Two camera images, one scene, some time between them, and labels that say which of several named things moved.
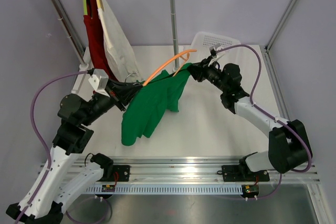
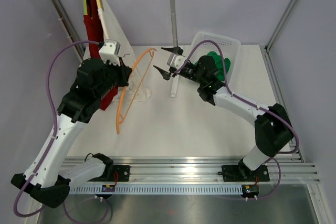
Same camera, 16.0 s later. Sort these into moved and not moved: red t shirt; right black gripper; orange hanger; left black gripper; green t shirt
Moved: orange hanger; left black gripper; right black gripper; green t shirt
Not moved: red t shirt
